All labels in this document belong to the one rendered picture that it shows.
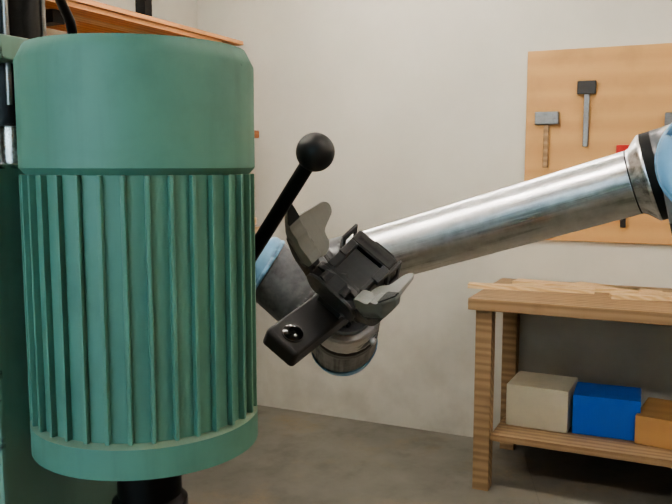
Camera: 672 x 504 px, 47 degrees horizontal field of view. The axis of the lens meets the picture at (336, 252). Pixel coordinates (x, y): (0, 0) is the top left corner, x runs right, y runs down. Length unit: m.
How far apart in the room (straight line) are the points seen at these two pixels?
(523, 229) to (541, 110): 2.81
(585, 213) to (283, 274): 0.41
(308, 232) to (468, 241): 0.32
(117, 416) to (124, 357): 0.04
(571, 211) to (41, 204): 0.70
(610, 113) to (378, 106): 1.16
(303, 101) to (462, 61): 0.91
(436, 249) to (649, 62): 2.82
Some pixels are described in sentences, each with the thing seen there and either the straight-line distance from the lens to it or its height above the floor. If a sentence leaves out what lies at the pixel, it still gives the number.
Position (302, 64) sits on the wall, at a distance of 4.33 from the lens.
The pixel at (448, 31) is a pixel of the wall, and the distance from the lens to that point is 4.04.
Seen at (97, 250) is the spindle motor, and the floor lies 1.36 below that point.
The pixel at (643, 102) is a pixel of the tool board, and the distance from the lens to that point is 3.81.
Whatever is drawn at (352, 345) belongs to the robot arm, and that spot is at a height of 1.20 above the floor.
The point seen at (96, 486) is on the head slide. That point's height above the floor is 1.13.
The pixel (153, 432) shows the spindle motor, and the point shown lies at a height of 1.23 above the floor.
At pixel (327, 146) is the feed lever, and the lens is 0.68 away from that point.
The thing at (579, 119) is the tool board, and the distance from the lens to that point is 3.84.
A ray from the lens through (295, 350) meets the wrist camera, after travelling 0.84.
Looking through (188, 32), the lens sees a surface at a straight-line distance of 3.74.
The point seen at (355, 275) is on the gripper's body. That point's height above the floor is 1.30.
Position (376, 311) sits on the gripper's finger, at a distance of 0.80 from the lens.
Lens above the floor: 1.42
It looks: 7 degrees down
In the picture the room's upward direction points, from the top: straight up
